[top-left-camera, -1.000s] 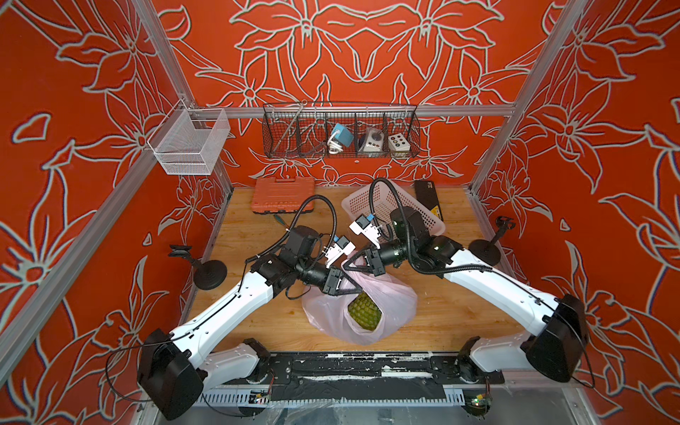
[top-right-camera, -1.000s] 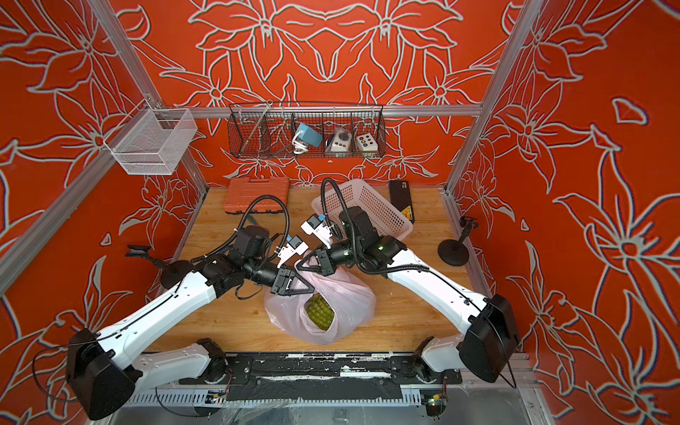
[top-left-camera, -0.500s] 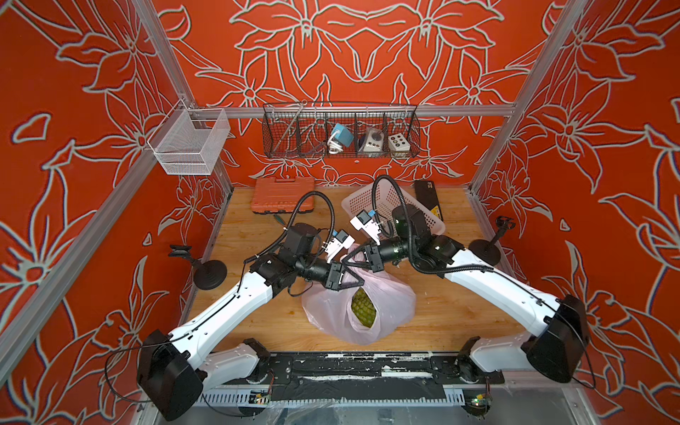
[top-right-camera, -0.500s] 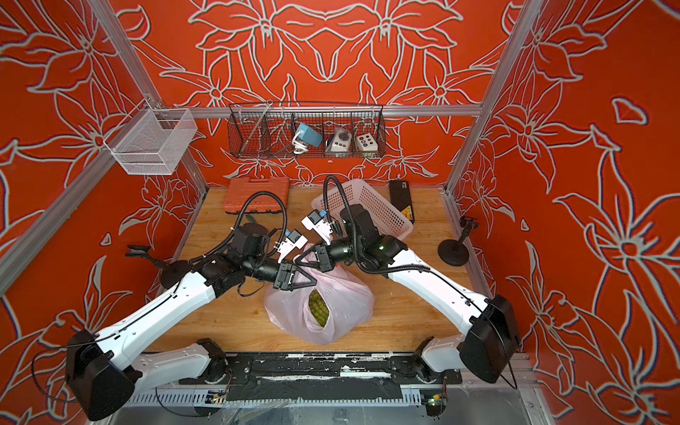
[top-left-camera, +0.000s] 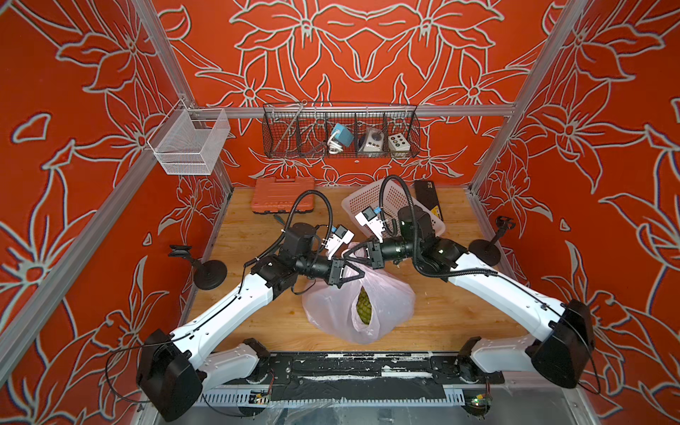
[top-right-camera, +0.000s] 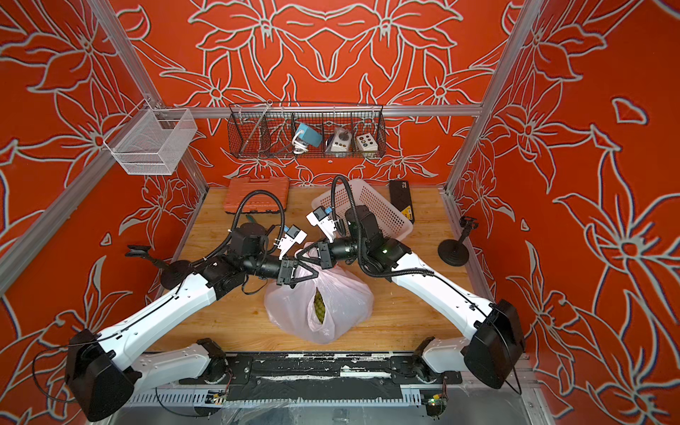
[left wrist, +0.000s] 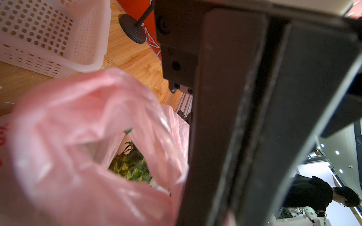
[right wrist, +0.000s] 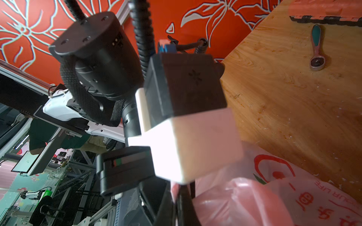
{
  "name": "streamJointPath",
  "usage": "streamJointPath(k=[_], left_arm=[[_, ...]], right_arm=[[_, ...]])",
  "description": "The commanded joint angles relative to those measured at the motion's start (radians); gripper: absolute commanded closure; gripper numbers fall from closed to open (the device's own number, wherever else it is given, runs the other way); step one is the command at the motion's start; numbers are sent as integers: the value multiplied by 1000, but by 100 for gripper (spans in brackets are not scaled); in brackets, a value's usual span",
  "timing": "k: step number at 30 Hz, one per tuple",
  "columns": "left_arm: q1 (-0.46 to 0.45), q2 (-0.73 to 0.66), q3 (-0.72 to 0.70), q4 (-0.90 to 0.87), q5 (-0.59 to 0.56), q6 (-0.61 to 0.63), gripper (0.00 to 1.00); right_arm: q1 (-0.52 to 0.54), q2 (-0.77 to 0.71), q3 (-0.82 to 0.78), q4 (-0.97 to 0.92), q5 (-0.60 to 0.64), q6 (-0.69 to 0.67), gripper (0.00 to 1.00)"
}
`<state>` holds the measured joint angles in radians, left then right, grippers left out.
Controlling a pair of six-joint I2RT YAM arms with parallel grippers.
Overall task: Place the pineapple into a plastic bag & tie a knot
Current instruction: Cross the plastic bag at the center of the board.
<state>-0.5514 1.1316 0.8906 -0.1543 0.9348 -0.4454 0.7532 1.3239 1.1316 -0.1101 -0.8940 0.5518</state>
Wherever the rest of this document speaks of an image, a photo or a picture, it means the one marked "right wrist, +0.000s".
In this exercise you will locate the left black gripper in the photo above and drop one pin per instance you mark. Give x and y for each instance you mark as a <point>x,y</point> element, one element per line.
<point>127,168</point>

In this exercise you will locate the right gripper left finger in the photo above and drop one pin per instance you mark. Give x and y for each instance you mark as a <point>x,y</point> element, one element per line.
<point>167,212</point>

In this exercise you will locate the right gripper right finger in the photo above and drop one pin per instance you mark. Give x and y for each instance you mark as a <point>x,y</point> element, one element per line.
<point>186,214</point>

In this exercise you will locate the pink plastic bag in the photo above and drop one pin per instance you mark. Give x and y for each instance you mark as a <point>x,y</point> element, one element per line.
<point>239,184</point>

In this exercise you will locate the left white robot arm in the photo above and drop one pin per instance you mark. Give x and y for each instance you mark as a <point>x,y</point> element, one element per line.
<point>102,71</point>

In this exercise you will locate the left black round stand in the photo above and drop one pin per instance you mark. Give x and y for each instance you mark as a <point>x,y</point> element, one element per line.
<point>199,47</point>

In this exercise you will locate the orange plastic tool case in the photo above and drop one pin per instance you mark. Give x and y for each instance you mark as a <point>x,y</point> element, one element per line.
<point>339,12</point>

